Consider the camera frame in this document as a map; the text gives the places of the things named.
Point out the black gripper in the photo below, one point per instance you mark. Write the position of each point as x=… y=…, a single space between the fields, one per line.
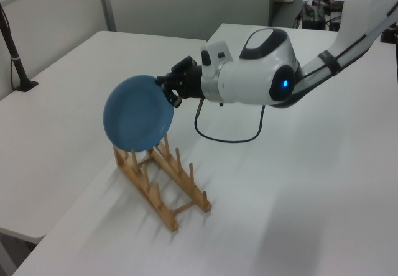
x=191 y=83

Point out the blue round plate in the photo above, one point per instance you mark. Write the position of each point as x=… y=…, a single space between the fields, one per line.
x=133 y=114

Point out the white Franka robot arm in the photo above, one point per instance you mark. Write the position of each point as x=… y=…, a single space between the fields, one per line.
x=258 y=80

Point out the wooden plate rack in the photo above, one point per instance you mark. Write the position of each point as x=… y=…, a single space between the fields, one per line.
x=155 y=206

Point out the black electronics box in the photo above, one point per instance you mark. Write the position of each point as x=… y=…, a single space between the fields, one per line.
x=314 y=18

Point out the black table clamp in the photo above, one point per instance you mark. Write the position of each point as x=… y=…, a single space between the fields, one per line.
x=390 y=35

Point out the grey metal partition post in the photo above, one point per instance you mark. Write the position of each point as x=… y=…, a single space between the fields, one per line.
x=107 y=5

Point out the black camera stand pole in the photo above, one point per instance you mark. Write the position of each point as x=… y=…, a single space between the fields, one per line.
x=15 y=64

